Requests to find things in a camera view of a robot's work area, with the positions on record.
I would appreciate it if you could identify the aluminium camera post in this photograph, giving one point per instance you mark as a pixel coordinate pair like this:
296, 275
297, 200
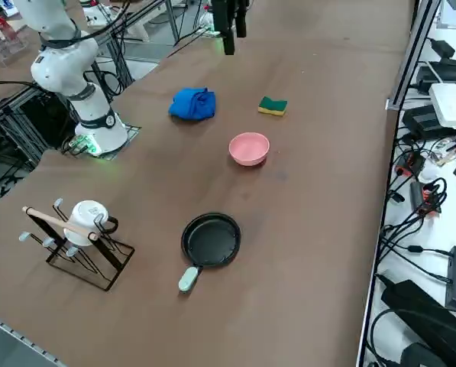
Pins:
412, 57

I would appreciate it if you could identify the white plastic box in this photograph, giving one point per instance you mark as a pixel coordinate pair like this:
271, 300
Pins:
451, 105

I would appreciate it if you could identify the small black power adapter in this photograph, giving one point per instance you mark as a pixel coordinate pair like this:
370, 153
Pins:
443, 47

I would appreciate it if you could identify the black power brick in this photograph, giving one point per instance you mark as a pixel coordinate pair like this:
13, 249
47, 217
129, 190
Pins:
420, 120

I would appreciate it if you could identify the crumpled blue cloth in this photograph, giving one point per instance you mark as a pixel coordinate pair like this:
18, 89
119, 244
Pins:
189, 105

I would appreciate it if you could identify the circuit board strip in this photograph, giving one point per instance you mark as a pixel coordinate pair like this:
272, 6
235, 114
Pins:
453, 151

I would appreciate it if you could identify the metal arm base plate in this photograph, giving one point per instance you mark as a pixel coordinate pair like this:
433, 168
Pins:
133, 132

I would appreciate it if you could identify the black metal frame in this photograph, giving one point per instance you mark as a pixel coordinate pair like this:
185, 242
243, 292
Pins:
29, 111

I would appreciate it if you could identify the red black electronic device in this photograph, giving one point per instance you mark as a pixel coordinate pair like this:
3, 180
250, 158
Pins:
412, 162

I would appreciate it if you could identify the black orange electronic device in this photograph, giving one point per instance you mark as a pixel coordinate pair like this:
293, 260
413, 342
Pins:
416, 195

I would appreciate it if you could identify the small black inline box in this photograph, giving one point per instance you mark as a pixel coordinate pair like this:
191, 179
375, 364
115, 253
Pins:
415, 249

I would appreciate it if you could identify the green and yellow sponge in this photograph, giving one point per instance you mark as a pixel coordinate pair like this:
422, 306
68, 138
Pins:
273, 105

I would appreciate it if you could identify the pink bowl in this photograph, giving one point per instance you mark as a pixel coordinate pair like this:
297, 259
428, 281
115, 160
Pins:
248, 147

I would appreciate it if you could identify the clear acrylic shelf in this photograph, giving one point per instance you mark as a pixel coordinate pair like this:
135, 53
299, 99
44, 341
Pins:
2, 49

